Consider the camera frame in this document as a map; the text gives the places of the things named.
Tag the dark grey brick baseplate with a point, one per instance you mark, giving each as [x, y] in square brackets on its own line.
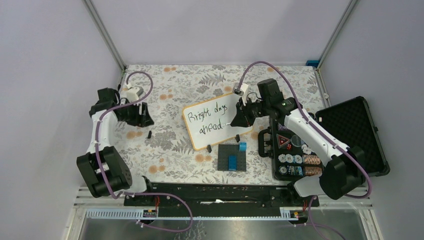
[224, 150]

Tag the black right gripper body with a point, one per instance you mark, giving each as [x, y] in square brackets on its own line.
[251, 111]

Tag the yellow framed whiteboard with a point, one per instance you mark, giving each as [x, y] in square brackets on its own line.
[203, 121]

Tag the blue corner bracket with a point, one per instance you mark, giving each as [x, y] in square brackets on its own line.
[312, 63]

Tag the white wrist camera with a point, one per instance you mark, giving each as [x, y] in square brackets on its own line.
[133, 92]
[242, 90]

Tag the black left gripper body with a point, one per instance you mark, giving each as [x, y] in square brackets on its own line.
[132, 116]

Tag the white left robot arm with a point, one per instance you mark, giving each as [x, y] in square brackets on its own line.
[102, 167]

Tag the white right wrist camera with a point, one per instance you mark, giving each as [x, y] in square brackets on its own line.
[242, 90]

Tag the light blue toy brick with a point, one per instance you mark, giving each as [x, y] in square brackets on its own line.
[242, 146]

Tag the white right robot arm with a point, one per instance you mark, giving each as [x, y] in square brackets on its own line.
[342, 170]

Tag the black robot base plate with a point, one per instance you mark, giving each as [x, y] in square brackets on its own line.
[219, 200]

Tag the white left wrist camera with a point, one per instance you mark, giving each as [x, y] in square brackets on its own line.
[133, 92]

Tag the black poker chip case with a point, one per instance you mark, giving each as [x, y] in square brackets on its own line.
[345, 125]

